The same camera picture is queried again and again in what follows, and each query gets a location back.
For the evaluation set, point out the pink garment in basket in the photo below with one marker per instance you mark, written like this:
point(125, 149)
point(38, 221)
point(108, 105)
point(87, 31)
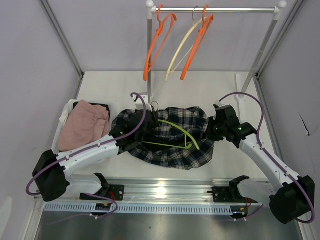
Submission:
point(85, 124)

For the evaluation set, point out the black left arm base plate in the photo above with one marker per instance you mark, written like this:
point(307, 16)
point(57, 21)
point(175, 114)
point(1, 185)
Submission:
point(114, 192)

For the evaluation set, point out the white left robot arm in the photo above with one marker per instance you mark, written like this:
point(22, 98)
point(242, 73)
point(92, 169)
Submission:
point(56, 175)

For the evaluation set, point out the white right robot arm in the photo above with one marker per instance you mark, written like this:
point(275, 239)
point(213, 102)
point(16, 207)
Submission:
point(290, 196)

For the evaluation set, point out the white perforated laundry basket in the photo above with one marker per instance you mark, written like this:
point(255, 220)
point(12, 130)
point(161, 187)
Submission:
point(68, 108)

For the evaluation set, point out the right orange hanger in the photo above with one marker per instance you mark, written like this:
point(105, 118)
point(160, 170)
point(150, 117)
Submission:
point(206, 23)

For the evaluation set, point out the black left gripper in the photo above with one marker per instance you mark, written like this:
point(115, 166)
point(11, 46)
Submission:
point(154, 124)

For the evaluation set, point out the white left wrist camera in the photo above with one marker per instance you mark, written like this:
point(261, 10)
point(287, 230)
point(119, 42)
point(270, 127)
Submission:
point(140, 101)

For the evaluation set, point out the green hanger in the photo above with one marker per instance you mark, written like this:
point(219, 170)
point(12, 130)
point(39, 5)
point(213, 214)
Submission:
point(178, 128)

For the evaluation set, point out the white slotted cable duct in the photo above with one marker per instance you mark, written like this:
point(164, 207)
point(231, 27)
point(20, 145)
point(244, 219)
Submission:
point(130, 208)

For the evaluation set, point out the navy plaid skirt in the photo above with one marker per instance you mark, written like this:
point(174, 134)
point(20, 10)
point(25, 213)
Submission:
point(183, 159)

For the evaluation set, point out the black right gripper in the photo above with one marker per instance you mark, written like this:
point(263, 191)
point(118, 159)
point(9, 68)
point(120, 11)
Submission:
point(212, 121)

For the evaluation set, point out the white clothes rack with rail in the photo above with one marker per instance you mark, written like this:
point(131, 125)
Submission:
point(160, 21)

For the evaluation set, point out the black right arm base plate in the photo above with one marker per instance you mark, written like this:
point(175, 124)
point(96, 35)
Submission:
point(226, 194)

